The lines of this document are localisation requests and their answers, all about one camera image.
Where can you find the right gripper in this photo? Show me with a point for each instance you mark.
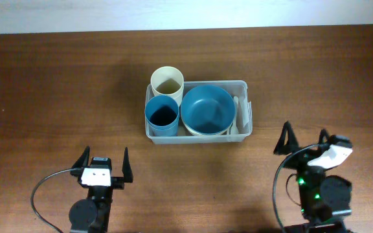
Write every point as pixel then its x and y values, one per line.
pixel 293 144

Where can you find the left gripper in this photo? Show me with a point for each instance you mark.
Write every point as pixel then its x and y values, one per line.
pixel 118 181

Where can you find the white plastic spoon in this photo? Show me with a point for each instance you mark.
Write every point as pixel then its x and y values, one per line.
pixel 234 128

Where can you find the blue cup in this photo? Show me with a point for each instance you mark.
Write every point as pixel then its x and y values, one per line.
pixel 162 112
pixel 170 132

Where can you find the cream bowl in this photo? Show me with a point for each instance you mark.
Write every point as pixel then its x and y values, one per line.
pixel 193 132
pixel 209 129

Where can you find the cream bowl front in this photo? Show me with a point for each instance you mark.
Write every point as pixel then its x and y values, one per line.
pixel 209 129

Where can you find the blue bowl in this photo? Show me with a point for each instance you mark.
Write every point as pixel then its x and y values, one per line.
pixel 208 110

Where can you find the cream cup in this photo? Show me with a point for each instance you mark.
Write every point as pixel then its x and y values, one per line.
pixel 168 81

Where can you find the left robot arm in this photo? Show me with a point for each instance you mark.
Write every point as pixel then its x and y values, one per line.
pixel 92 213

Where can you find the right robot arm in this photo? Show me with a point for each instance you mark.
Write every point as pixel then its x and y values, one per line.
pixel 324 199

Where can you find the clear plastic container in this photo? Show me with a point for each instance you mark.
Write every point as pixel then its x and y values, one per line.
pixel 244 119

